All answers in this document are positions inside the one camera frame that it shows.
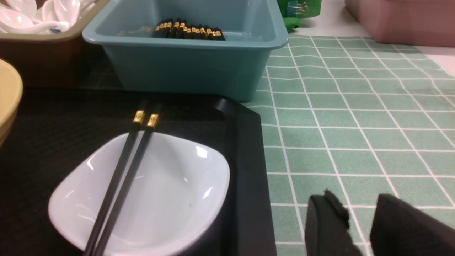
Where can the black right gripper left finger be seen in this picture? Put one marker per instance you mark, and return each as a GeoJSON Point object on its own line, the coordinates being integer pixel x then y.
{"type": "Point", "coordinates": [327, 227]}

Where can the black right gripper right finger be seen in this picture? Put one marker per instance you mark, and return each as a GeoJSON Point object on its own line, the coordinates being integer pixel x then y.
{"type": "Point", "coordinates": [400, 229]}

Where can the white square sauce dish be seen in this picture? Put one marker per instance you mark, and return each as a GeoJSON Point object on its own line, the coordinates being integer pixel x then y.
{"type": "Point", "coordinates": [176, 195]}

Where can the black chopstick gold band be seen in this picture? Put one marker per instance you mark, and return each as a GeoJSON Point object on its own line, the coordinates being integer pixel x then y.
{"type": "Point", "coordinates": [116, 177]}
{"type": "Point", "coordinates": [113, 215]}

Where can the yellow noodle bowl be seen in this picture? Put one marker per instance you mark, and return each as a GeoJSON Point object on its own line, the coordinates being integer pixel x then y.
{"type": "Point", "coordinates": [11, 91]}

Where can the green grid table mat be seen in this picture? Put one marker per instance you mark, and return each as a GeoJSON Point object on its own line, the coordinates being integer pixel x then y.
{"type": "Point", "coordinates": [359, 118]}

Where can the blue plastic bin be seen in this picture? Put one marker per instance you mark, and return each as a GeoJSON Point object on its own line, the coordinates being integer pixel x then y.
{"type": "Point", "coordinates": [232, 67]}

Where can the pink plastic bin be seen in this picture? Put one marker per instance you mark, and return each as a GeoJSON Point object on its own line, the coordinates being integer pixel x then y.
{"type": "Point", "coordinates": [407, 22]}

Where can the green cloth backdrop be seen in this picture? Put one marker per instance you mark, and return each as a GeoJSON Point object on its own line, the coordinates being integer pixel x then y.
{"type": "Point", "coordinates": [293, 11]}

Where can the pile of black chopsticks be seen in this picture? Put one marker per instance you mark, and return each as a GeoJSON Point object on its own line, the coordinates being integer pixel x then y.
{"type": "Point", "coordinates": [180, 29]}

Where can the black serving tray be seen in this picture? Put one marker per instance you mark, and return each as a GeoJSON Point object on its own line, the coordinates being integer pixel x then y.
{"type": "Point", "coordinates": [55, 130]}

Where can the brown plastic bin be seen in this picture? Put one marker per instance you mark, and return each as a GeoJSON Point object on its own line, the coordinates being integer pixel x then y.
{"type": "Point", "coordinates": [53, 61]}

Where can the pile of white spoons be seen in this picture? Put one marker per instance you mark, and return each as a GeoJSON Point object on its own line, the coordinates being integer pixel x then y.
{"type": "Point", "coordinates": [53, 17]}

